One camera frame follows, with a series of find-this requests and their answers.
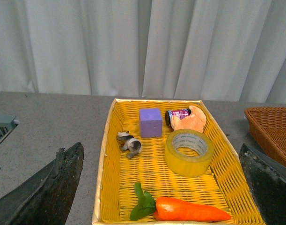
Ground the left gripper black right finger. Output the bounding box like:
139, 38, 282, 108
239, 144, 286, 225

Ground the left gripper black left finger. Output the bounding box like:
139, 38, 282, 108
0, 142, 84, 225

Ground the yellow packing tape roll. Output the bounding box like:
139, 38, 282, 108
164, 129, 214, 178

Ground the brown wicker basket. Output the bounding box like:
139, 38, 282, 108
244, 107, 286, 167

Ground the yellow woven basket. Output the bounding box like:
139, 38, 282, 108
92, 99, 264, 225

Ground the toy croissant bread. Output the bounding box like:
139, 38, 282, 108
171, 105, 206, 133

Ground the orange toy carrot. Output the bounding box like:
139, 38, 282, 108
130, 182, 231, 222

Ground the purple foam cube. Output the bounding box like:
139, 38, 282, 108
139, 108, 163, 138

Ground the white curtain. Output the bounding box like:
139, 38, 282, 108
0, 0, 286, 104

